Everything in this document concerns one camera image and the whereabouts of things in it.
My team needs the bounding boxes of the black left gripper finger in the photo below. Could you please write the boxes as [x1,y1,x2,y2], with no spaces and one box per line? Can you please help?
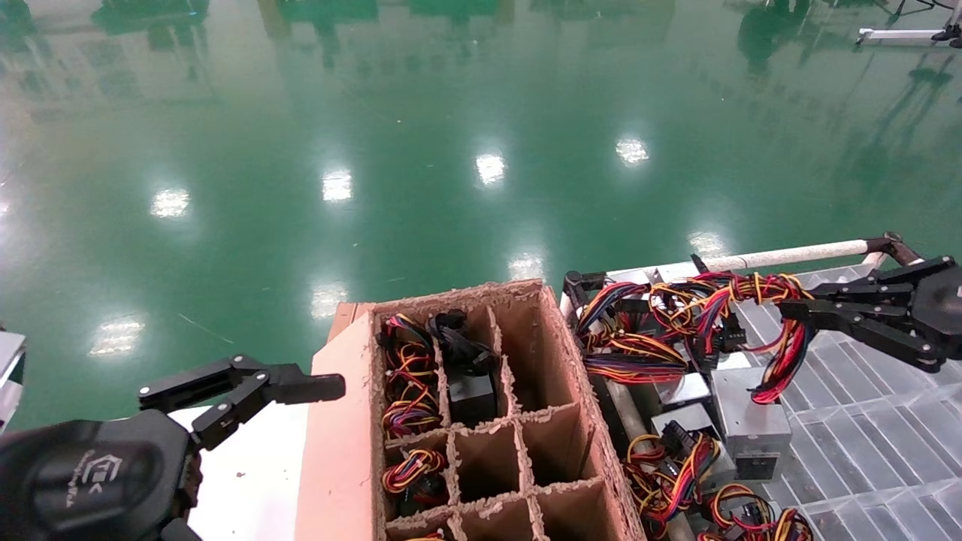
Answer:
[138,355,347,452]

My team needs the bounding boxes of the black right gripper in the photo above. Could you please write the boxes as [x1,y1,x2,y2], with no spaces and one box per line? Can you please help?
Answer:
[778,256,962,374]

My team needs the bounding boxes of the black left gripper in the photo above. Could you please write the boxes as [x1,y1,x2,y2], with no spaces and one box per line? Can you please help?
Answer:
[0,410,204,541]

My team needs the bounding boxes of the silver power supply coloured wires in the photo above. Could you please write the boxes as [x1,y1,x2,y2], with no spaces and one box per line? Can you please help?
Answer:
[695,272,817,482]

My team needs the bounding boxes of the brown cardboard box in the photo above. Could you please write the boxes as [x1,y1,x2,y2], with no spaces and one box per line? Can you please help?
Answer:
[295,280,649,541]

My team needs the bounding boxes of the transparent plastic grid tray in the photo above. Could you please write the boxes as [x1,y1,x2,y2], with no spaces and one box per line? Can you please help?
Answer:
[733,263,962,541]

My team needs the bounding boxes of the silver power supply unit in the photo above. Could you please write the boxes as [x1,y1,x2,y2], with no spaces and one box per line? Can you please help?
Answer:
[655,371,714,411]

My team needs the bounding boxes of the white table foot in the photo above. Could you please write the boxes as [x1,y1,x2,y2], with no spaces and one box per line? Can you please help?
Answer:
[857,23,962,50]

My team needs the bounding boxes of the power supply black wires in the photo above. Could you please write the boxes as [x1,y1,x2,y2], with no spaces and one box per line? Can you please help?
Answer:
[428,309,501,428]

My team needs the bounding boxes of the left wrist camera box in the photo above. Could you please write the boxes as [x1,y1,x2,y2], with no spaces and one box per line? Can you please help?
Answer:
[0,331,28,434]

